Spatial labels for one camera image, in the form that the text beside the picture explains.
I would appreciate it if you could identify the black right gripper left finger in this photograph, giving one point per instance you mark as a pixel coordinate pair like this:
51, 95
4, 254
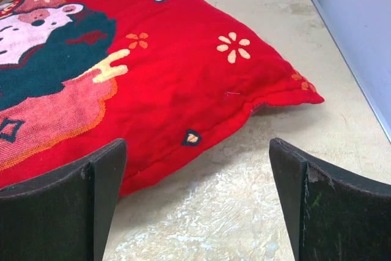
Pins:
64, 214

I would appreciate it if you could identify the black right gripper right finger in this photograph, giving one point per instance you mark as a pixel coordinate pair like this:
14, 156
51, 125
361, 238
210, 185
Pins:
330, 213

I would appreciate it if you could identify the red printed pillowcase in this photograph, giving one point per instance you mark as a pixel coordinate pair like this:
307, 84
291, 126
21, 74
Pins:
171, 77

